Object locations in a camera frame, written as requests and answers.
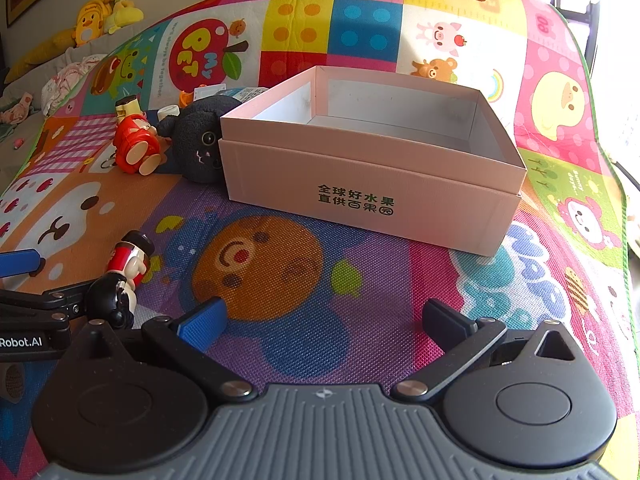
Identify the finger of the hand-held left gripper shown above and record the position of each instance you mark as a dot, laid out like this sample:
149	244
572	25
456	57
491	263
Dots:
55	301
20	261

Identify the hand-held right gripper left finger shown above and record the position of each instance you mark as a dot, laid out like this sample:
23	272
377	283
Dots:
205	322

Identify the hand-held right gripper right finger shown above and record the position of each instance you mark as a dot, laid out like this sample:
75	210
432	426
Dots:
444	322

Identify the black hat figurine toy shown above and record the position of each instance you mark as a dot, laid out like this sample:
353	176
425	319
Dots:
127	260

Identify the pink cardboard box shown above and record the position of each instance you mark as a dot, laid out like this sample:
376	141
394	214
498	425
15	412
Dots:
375	195

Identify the red figurine toy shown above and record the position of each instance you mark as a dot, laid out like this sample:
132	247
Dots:
137	140

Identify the black plush toy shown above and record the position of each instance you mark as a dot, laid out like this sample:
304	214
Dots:
200	130

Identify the orange plastic toy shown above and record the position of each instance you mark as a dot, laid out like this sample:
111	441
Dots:
186	96

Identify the blue packet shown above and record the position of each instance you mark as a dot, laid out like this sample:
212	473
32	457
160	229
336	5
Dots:
245	93

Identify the colourful printed play mat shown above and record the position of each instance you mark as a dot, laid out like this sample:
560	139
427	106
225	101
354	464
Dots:
300	270

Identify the pink patterned cloth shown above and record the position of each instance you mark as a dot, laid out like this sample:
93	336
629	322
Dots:
17	107

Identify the grey bedding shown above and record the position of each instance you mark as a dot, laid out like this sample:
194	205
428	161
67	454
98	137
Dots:
22	80

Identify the white floral cloth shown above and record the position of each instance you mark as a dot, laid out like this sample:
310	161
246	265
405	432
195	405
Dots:
65	80

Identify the long yellow plush pillow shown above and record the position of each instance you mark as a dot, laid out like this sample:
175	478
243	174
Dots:
40	52

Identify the yellow duck plush toy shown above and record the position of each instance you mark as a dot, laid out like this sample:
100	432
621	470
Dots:
90	22

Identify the yellow dog plush toy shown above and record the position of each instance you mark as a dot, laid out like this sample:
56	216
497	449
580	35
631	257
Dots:
121	7

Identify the dark window frame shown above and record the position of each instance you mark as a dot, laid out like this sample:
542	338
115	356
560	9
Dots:
575	15

